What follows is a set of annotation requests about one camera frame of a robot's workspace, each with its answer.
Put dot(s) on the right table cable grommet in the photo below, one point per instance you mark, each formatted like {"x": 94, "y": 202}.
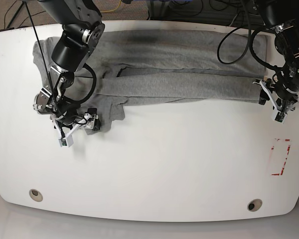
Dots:
{"x": 254, "y": 205}

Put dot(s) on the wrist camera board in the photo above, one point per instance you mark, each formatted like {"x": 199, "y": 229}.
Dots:
{"x": 66, "y": 141}
{"x": 280, "y": 117}

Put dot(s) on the table cable grommet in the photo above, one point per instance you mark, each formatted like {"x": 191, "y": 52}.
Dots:
{"x": 35, "y": 195}
{"x": 254, "y": 205}

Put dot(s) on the grey t-shirt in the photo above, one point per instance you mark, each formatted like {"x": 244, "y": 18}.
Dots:
{"x": 143, "y": 67}

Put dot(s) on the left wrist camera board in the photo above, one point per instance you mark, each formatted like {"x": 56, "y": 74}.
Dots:
{"x": 280, "y": 117}

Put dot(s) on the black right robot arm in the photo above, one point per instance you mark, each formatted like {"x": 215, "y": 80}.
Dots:
{"x": 82, "y": 27}

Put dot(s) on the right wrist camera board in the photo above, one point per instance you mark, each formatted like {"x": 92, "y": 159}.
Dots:
{"x": 66, "y": 141}

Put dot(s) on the red tape marking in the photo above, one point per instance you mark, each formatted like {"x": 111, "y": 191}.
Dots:
{"x": 278, "y": 156}

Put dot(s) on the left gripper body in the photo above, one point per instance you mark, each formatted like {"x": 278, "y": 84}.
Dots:
{"x": 281, "y": 99}

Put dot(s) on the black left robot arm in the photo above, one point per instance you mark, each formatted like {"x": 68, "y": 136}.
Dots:
{"x": 281, "y": 18}

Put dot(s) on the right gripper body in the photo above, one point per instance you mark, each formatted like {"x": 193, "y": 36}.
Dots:
{"x": 69, "y": 123}

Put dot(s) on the left table cable grommet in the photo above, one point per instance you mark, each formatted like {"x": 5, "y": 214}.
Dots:
{"x": 35, "y": 195}

